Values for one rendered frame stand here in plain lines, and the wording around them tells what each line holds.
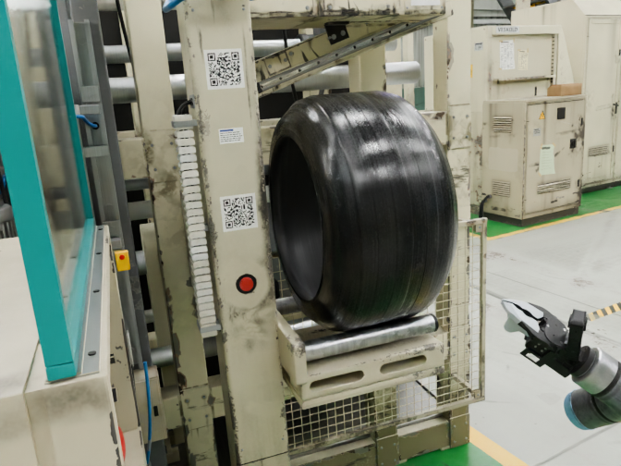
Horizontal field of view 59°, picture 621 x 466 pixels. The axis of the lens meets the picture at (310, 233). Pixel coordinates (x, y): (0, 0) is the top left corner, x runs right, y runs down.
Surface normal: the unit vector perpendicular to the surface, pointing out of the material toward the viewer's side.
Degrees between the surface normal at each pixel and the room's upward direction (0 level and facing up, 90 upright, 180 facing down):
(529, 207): 90
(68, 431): 90
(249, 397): 90
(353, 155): 56
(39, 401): 90
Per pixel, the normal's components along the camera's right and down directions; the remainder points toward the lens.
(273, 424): 0.34, 0.21
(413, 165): 0.27, -0.26
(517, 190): -0.88, 0.18
